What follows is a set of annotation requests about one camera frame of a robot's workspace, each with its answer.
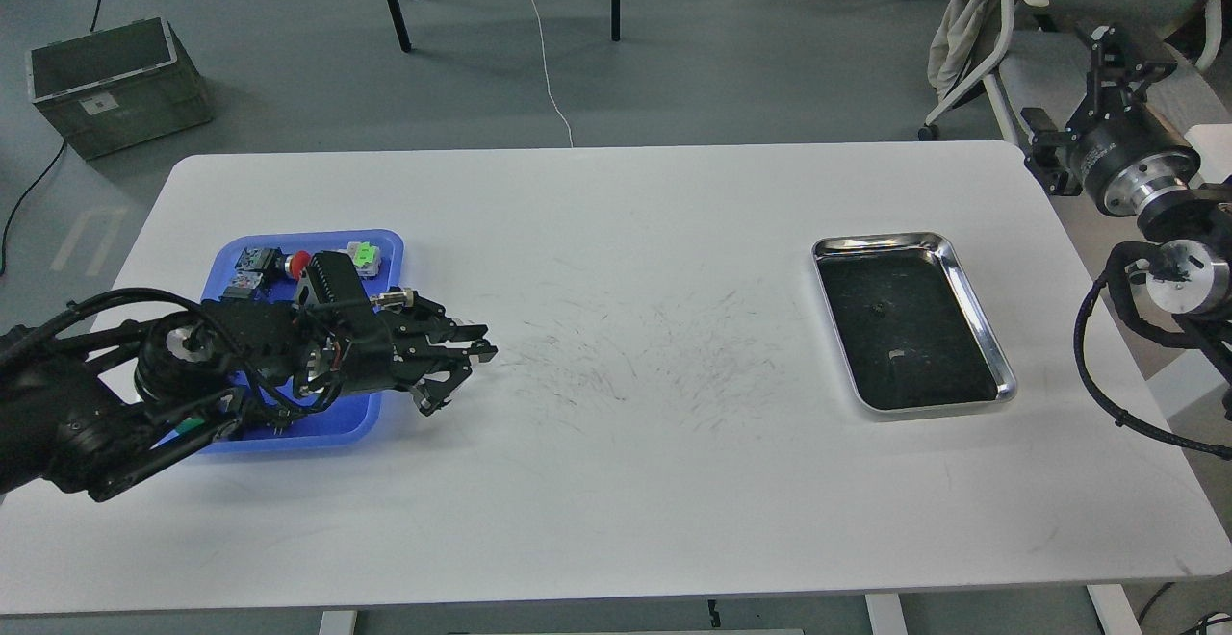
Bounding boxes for beige jacket on chair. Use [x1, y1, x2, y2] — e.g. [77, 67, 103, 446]
[926, 0, 997, 99]

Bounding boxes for grey green switch module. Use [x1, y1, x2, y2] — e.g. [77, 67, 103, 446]
[345, 240, 382, 280]

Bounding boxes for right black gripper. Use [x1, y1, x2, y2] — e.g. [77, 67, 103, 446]
[1020, 23, 1200, 217]

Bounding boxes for blue plastic tray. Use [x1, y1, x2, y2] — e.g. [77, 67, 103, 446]
[202, 231, 404, 456]

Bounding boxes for yellow push button switch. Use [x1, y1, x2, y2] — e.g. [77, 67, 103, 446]
[218, 270, 266, 301]

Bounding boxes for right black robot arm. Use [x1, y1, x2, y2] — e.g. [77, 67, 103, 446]
[1021, 23, 1231, 460]

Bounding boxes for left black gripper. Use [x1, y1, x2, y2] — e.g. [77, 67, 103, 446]
[292, 252, 493, 417]

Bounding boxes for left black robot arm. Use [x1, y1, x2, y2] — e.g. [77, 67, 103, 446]
[1, 248, 498, 502]

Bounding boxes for black switch component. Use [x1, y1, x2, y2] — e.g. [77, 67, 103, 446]
[253, 407, 294, 435]

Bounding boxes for silver metal tray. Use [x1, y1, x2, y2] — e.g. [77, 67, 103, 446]
[812, 231, 1019, 419]

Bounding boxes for grey office chair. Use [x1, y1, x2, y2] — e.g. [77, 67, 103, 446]
[914, 0, 1232, 150]

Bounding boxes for grey green storage crate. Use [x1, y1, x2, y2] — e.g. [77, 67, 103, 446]
[26, 17, 216, 162]

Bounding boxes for red push button switch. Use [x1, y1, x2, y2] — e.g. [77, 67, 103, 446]
[234, 247, 312, 282]

